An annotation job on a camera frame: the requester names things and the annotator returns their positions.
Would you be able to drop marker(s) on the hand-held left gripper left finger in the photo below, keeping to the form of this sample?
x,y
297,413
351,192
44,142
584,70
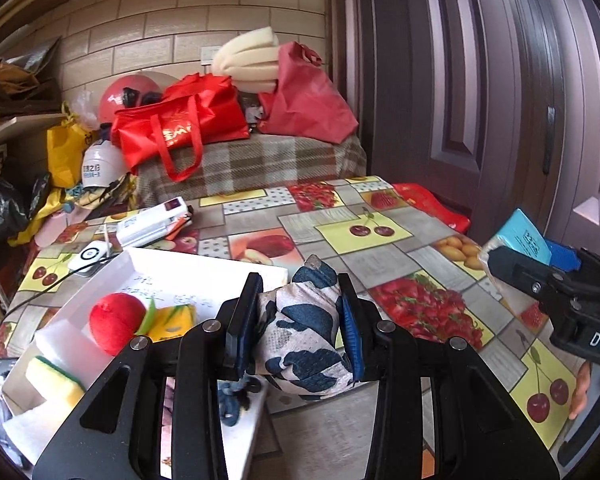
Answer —
x,y
240,332

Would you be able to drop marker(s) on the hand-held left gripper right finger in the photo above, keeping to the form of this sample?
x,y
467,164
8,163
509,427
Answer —
x,y
353,345

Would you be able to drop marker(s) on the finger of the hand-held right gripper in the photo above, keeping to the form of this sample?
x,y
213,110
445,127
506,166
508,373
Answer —
x,y
562,254
520,270

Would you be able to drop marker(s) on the teal tissue packet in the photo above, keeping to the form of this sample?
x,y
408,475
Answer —
x,y
522,230

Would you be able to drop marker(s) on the blue white patterned cloth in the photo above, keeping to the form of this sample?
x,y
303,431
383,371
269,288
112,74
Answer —
x,y
305,340

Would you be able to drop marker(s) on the white box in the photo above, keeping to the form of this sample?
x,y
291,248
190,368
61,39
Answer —
x,y
190,280

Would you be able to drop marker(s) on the person's right hand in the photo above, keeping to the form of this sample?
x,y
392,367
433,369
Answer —
x,y
580,390

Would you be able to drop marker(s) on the yellow plush toy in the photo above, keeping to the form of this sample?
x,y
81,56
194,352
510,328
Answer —
x,y
172,320

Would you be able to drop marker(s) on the blue knitted item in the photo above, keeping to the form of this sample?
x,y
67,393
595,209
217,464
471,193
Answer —
x,y
230,402

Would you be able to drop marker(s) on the fruit-print tablecloth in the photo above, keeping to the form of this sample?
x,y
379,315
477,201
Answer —
x,y
405,260

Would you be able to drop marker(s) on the red plastic bag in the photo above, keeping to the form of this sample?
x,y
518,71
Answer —
x,y
430,205

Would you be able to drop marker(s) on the red plush ball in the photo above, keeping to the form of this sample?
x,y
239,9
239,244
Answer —
x,y
115,320

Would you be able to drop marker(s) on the white rectangular device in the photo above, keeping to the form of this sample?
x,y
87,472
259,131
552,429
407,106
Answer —
x,y
150,220

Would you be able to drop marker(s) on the white round charger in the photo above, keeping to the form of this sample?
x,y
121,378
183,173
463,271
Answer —
x,y
90,255

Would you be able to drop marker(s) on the plaid blanket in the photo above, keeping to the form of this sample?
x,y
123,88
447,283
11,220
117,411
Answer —
x,y
280,160

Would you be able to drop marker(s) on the yellow green sponge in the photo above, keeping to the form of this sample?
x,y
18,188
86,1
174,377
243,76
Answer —
x,y
55,380

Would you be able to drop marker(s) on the dark brown door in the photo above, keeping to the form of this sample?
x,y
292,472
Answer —
x,y
455,85

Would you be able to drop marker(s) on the pink plastic item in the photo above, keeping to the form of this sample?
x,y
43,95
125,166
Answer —
x,y
55,227

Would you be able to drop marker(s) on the white safety helmet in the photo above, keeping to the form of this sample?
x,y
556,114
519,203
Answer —
x,y
100,165

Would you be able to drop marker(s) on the red tote bag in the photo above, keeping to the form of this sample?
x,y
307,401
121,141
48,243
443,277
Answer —
x,y
180,120

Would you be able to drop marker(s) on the white foam block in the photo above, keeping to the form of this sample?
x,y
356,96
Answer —
x,y
25,430

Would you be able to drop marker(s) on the dark red fabric bag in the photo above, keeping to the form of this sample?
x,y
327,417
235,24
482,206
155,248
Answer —
x,y
305,100

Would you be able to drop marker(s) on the black packet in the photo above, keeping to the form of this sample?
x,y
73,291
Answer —
x,y
0,375

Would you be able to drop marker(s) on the yellow plastic bag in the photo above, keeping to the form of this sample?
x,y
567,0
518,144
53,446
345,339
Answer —
x,y
62,150

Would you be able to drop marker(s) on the black plastic bag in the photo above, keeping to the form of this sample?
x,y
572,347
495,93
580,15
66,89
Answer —
x,y
5,205

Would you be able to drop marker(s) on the pink helmet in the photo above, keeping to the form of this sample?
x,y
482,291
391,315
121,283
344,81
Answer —
x,y
125,91

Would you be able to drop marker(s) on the cream foam roll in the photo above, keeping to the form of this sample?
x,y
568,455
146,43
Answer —
x,y
245,65

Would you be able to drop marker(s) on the wooden shelf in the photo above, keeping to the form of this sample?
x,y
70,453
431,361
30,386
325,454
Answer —
x,y
10,125

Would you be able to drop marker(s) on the wall socket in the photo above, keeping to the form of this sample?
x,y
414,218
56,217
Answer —
x,y
209,55

